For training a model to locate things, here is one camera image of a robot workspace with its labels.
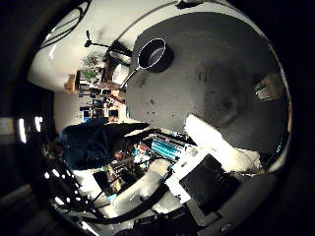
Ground black looped floor cables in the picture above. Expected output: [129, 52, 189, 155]
[40, 0, 94, 49]

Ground clear bottle with green label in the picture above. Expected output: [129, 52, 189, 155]
[252, 73, 284, 102]

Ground black tripod stand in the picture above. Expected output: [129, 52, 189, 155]
[84, 29, 133, 57]

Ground green potted plant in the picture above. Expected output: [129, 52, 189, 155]
[81, 53, 101, 82]

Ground black cable along robot arm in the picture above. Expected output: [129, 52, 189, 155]
[83, 181, 171, 225]

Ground person in dark blue clothes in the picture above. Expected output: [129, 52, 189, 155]
[42, 121, 151, 171]

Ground black saucepan with silver rim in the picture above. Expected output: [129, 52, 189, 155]
[119, 37, 174, 90]

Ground blue rack of tubes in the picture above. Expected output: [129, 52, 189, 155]
[150, 137, 185, 161]

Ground wooden box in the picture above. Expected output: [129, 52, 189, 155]
[63, 74, 79, 95]

